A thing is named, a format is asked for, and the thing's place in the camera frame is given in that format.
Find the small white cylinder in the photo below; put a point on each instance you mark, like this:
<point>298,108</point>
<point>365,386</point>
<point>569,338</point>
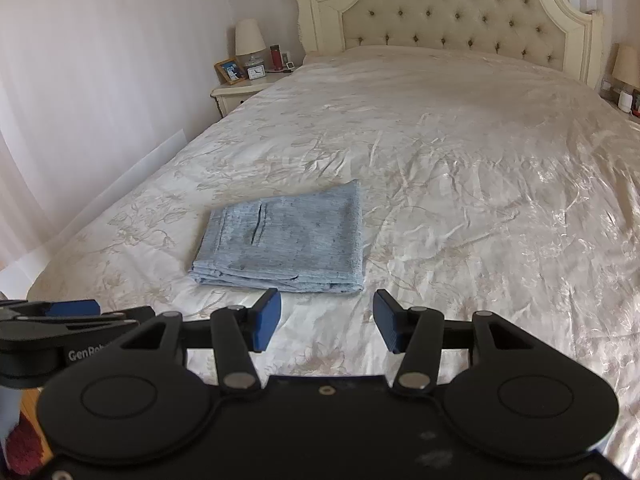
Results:
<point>625,101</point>

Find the small red item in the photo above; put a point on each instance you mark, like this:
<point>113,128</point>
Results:
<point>636,102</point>

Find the cream nightstand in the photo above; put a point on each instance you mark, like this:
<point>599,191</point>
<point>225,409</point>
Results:
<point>625,115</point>
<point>235,96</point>

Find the cream patterned bedspread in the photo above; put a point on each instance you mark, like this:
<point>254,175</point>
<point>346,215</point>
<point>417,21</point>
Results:
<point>450,185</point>

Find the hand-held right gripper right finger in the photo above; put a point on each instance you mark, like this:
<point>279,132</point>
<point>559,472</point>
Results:
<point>390,325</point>

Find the red bottle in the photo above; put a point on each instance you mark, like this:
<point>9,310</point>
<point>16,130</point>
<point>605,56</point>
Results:
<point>275,57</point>

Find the table lamp with cream shade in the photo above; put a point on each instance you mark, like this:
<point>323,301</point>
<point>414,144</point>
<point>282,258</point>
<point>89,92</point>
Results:
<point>250,37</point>
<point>629,65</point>

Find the wooden picture frame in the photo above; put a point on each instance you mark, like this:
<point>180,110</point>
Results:
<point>230,72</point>

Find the cream tufted headboard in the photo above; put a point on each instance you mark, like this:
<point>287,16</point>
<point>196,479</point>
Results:
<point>450,0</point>

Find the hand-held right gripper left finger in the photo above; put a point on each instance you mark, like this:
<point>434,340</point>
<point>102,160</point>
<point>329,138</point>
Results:
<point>265,320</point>

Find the small white gadget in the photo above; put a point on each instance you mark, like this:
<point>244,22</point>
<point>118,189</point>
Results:
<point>289,62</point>

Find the small white clock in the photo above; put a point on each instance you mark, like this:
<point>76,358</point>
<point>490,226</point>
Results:
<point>256,72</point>

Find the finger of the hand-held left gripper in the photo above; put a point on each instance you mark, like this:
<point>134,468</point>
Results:
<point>75,308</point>

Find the dark red rug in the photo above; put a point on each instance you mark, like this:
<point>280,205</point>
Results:
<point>27,445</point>

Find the grey pants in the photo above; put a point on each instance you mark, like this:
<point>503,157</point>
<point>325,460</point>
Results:
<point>290,245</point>

